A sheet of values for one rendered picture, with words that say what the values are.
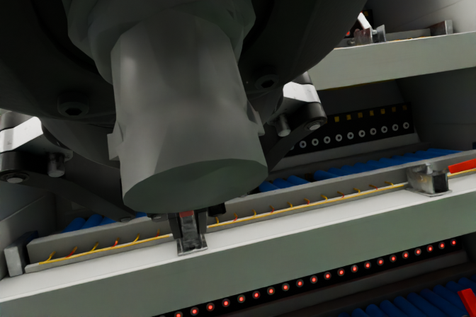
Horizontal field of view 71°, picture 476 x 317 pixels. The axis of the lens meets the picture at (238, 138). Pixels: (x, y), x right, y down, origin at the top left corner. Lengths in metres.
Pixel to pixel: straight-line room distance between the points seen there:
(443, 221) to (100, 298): 0.34
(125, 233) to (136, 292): 0.07
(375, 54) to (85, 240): 0.39
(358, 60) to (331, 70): 0.04
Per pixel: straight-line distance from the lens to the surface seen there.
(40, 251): 0.40
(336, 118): 0.55
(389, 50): 0.46
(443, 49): 0.51
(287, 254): 0.34
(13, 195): 0.45
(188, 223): 0.32
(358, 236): 0.36
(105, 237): 0.38
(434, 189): 0.43
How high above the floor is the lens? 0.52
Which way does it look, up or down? 18 degrees up
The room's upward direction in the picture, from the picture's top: 13 degrees counter-clockwise
